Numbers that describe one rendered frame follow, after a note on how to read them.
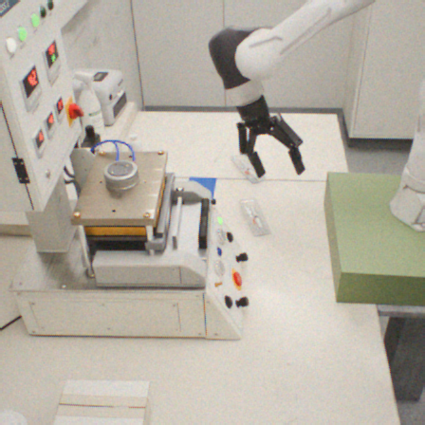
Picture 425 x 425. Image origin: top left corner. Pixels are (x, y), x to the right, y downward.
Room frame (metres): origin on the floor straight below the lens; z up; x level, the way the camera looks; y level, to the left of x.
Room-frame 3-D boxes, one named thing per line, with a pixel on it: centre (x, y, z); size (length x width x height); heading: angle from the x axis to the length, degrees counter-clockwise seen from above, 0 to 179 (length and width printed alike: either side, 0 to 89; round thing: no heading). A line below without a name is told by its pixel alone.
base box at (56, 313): (1.00, 0.20, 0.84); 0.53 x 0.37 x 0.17; 86
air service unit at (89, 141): (1.22, 0.32, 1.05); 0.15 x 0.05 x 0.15; 176
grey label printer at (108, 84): (1.95, 0.47, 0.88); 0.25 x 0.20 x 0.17; 77
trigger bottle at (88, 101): (1.79, 0.45, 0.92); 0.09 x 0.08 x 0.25; 57
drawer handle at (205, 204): (0.97, 0.02, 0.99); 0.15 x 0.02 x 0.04; 176
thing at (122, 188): (1.01, 0.24, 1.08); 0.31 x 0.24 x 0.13; 176
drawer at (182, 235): (0.98, 0.16, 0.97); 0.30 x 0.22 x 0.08; 86
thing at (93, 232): (0.99, 0.21, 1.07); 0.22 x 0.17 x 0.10; 176
